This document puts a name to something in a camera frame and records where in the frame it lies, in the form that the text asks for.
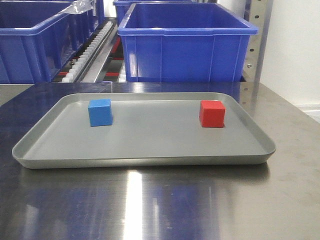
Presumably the blue cube block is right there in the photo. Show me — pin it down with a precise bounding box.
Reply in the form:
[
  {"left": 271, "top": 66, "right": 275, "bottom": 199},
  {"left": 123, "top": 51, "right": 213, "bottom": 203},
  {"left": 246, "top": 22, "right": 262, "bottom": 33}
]
[{"left": 87, "top": 98, "right": 113, "bottom": 127}]

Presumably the clear plastic sheet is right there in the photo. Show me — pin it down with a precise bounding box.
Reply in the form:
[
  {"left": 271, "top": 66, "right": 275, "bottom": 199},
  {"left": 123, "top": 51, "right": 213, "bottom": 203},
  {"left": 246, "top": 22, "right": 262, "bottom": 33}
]
[{"left": 60, "top": 0, "right": 94, "bottom": 15}]

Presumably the white roller track rail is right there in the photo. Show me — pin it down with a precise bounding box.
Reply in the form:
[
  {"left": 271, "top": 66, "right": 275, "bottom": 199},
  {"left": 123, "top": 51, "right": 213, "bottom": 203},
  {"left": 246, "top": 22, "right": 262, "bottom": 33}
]
[{"left": 61, "top": 21, "right": 114, "bottom": 83}]

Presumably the blue plastic bin right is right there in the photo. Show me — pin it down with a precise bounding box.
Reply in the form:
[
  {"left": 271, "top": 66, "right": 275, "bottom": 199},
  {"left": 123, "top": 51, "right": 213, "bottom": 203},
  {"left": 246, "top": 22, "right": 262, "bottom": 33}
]
[{"left": 118, "top": 2, "right": 258, "bottom": 83}]

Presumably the blue plastic bin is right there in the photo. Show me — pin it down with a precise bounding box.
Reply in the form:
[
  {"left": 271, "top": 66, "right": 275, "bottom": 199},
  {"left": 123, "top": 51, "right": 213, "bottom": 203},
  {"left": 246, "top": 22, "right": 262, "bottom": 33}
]
[
  {"left": 118, "top": 2, "right": 258, "bottom": 83},
  {"left": 0, "top": 0, "right": 106, "bottom": 84}
]

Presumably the blue bin behind right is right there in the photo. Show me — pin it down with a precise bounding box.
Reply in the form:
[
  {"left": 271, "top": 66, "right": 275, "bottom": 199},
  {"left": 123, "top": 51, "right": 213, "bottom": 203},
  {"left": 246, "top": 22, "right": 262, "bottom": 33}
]
[{"left": 113, "top": 0, "right": 192, "bottom": 26}]

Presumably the red cube block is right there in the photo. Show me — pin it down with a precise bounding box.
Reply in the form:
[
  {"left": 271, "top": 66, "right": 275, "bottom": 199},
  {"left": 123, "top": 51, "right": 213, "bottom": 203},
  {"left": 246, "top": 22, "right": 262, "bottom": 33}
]
[{"left": 199, "top": 100, "right": 226, "bottom": 128}]

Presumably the blue plastic bin left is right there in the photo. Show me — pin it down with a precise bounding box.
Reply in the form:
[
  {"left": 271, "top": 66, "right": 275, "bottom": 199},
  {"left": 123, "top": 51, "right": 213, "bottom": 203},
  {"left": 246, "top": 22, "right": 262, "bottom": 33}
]
[{"left": 0, "top": 0, "right": 106, "bottom": 84}]

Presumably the perforated steel shelf upright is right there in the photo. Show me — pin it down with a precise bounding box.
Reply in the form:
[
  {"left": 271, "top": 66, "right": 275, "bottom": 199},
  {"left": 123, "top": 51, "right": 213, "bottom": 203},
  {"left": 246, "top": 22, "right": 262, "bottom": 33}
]
[{"left": 243, "top": 0, "right": 274, "bottom": 82}]

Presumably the grey metal tray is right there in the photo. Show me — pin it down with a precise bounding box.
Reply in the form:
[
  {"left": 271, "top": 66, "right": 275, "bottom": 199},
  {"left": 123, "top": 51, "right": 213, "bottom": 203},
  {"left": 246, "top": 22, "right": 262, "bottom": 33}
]
[{"left": 12, "top": 92, "right": 276, "bottom": 169}]

